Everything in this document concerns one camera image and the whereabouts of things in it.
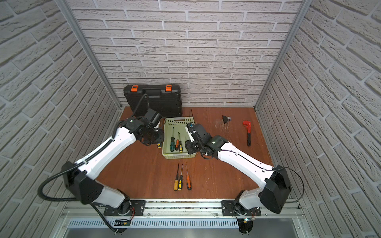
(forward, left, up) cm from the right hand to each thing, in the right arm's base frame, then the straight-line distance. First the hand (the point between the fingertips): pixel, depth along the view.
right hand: (190, 144), depth 78 cm
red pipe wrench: (+23, -43, -17) cm, 52 cm away
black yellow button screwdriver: (-13, +7, -16) cm, 22 cm away
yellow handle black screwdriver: (-14, +9, -16) cm, 23 cm away
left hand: (+4, +13, +2) cm, 14 cm away
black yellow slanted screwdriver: (-1, +16, +2) cm, 17 cm away
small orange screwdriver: (+10, +9, -16) cm, 21 cm away
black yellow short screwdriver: (+9, +7, -15) cm, 19 cm away
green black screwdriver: (+8, +12, -15) cm, 21 cm away
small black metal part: (+30, -28, -16) cm, 44 cm away
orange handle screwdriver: (-17, +2, -16) cm, 23 cm away
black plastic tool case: (+33, +15, +4) cm, 37 cm away
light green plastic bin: (+19, +11, -18) cm, 29 cm away
